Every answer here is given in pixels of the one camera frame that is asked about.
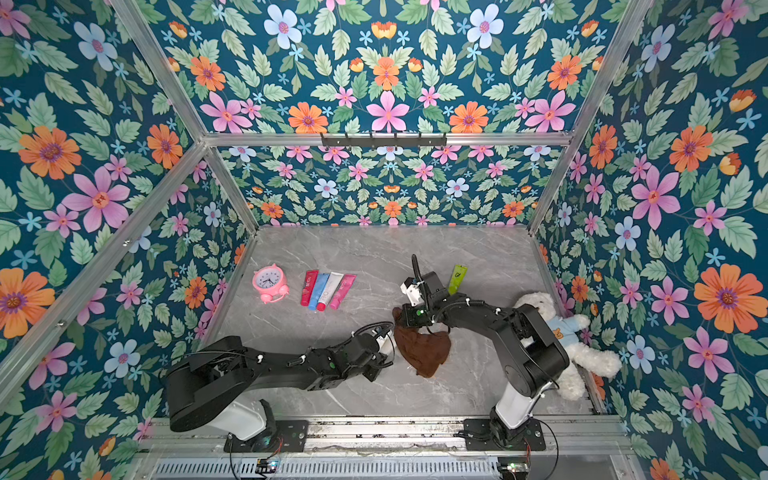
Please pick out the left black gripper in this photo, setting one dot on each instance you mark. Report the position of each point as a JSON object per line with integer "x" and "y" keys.
{"x": 379, "y": 366}

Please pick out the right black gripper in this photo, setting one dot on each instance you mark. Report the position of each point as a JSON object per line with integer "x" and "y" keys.
{"x": 428, "y": 288}

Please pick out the brown cloth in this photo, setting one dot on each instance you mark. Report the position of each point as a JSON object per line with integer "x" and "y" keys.
{"x": 424, "y": 352}

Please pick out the pink toothpaste tube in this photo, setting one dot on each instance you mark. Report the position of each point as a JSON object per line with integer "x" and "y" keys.
{"x": 344, "y": 287}

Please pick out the white toothpaste tube red cap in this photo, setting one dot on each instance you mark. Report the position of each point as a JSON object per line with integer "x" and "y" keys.
{"x": 333, "y": 281}

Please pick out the blue toothpaste tube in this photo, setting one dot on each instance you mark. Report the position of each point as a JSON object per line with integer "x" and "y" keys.
{"x": 318, "y": 290}

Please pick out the magenta toothpaste tube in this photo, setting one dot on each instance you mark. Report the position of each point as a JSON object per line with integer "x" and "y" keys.
{"x": 310, "y": 279}

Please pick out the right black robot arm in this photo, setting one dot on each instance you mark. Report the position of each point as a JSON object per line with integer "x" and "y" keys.
{"x": 530, "y": 355}

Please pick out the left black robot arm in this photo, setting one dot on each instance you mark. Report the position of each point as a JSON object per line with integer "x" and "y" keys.
{"x": 206, "y": 382}

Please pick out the green toothpaste tube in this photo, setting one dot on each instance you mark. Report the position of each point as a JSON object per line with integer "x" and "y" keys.
{"x": 457, "y": 277}

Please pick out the pink alarm clock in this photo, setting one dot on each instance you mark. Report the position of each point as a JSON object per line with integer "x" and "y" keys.
{"x": 271, "y": 284}

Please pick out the white teddy bear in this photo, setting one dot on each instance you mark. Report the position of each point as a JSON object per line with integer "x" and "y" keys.
{"x": 566, "y": 329}

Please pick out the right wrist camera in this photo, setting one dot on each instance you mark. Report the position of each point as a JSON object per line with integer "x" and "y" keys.
{"x": 412, "y": 288}

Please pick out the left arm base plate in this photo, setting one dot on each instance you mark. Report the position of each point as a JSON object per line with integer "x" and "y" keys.
{"x": 267, "y": 435}

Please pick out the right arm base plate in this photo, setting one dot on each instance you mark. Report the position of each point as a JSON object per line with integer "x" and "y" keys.
{"x": 484, "y": 434}

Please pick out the metal hook rail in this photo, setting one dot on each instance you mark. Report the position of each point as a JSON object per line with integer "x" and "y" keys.
{"x": 370, "y": 140}

